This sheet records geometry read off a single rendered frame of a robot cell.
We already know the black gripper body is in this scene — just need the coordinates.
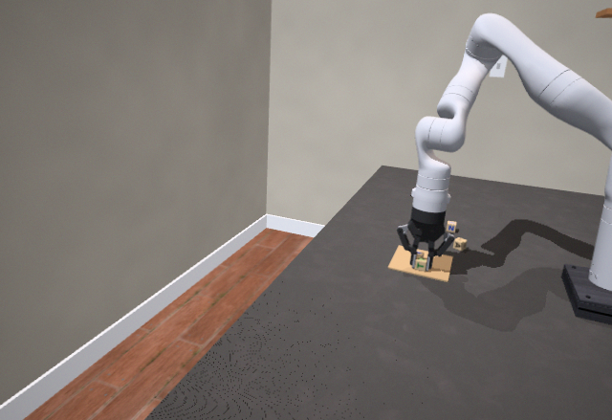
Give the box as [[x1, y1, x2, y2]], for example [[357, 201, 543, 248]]
[[407, 205, 446, 243]]

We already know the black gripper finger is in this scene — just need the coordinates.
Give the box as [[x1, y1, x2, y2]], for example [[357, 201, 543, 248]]
[[426, 231, 454, 271], [397, 225, 422, 269]]

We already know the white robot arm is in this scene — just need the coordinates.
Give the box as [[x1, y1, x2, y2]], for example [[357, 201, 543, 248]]
[[411, 13, 612, 291]]

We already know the beige mat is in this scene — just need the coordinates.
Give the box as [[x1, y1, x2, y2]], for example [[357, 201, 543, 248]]
[[388, 246, 453, 282]]

